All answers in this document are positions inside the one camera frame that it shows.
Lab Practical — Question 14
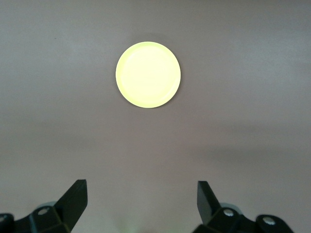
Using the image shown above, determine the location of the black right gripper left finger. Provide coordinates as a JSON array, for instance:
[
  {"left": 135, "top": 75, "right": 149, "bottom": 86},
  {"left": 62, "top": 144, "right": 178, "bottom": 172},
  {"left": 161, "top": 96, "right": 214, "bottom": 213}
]
[{"left": 0, "top": 179, "right": 88, "bottom": 233}]

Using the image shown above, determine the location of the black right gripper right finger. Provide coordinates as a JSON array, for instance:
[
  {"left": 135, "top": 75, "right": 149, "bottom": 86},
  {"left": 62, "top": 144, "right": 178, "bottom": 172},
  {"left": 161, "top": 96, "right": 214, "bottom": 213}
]
[{"left": 194, "top": 181, "right": 292, "bottom": 233}]

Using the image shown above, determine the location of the yellow round plate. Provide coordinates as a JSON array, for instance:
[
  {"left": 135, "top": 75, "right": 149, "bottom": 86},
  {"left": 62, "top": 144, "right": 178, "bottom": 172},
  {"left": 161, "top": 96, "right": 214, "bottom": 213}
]
[{"left": 115, "top": 41, "right": 182, "bottom": 109}]

